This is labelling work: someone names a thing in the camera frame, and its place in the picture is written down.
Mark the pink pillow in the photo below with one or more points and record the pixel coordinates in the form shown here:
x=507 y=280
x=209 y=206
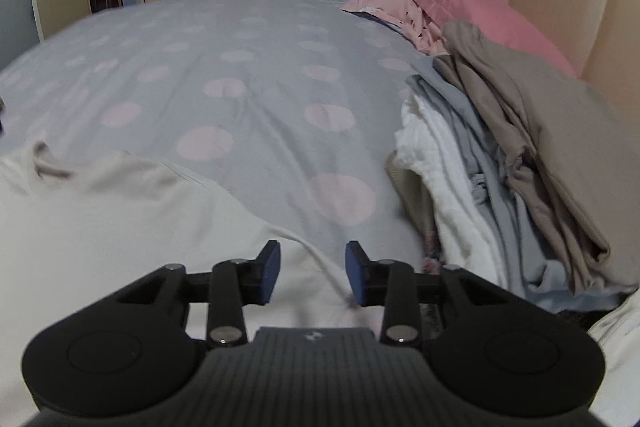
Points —
x=480 y=7

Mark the white t-shirt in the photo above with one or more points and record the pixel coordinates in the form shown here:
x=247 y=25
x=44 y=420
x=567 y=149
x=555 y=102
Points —
x=125 y=232

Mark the light pink garment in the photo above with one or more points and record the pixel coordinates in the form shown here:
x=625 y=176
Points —
x=395 y=9

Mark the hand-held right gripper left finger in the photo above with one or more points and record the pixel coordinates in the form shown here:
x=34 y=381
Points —
x=271 y=272

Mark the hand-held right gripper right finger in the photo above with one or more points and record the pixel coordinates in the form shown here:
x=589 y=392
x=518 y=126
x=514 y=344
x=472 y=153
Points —
x=354 y=274

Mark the white folded garment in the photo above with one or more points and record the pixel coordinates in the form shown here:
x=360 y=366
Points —
x=450 y=207

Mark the bed with pink-dotted sheet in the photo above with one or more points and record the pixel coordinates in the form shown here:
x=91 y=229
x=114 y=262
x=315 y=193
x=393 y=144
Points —
x=260 y=57

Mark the white cloth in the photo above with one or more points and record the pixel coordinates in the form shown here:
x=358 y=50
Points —
x=617 y=332

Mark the floral patterned fabric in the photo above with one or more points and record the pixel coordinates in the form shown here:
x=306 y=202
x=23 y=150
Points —
x=432 y=254

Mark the taupe garment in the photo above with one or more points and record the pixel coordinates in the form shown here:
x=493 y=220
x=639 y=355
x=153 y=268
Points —
x=550 y=132

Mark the pile of folded clothes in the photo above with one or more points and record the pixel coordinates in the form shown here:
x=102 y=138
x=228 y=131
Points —
x=465 y=122

